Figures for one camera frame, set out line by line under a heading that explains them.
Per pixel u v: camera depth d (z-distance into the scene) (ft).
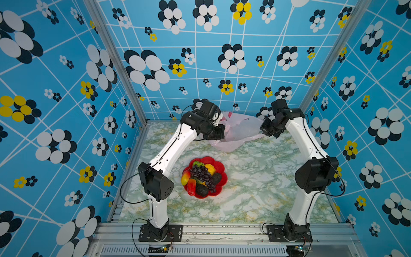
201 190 2.65
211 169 2.90
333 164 1.56
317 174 1.62
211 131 2.14
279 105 2.24
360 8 2.23
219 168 3.02
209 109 1.97
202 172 2.77
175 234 2.41
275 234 2.38
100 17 2.35
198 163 2.96
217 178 2.80
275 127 2.37
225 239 2.38
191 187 2.65
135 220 2.31
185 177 2.72
